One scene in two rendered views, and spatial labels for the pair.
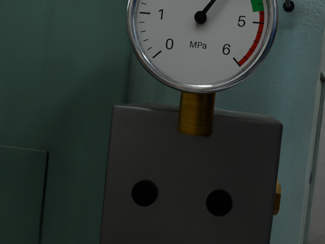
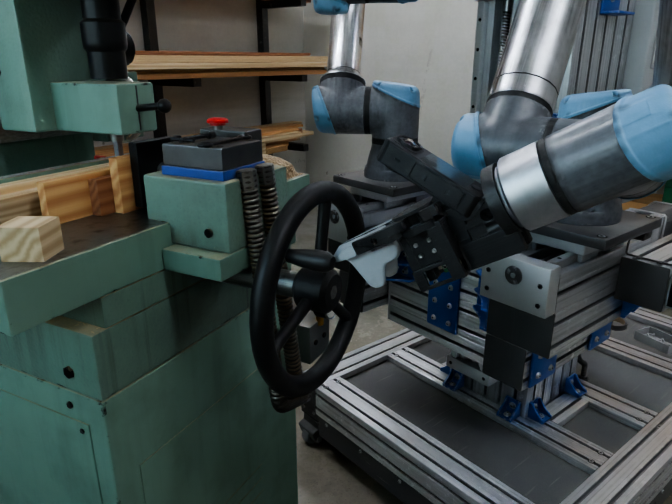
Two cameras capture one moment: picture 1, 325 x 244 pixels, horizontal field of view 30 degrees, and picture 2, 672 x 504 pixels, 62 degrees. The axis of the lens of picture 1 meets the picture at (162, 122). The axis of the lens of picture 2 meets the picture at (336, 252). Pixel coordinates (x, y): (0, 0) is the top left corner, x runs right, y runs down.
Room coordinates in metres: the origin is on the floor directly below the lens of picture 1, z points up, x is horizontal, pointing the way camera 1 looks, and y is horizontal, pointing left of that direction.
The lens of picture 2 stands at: (-0.07, 0.90, 1.10)
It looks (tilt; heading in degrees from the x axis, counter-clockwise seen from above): 19 degrees down; 289
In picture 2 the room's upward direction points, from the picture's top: straight up
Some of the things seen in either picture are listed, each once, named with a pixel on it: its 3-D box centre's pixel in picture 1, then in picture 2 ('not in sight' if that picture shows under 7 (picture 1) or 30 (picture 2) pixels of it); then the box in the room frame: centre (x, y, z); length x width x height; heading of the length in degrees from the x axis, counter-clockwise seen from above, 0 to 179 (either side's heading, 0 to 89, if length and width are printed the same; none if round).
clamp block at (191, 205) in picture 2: not in sight; (219, 202); (0.32, 0.25, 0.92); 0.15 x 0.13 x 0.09; 82
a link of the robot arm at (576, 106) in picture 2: not in sight; (594, 127); (-0.18, -0.22, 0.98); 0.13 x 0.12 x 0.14; 164
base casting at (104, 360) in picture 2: not in sight; (83, 270); (0.63, 0.20, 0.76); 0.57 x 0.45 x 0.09; 172
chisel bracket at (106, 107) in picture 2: not in sight; (105, 111); (0.53, 0.21, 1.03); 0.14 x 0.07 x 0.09; 172
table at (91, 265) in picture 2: not in sight; (175, 225); (0.41, 0.24, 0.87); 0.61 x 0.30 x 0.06; 82
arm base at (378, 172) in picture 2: not in sight; (394, 156); (0.25, -0.48, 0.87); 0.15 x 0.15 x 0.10
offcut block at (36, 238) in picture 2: not in sight; (30, 238); (0.42, 0.47, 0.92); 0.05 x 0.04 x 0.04; 18
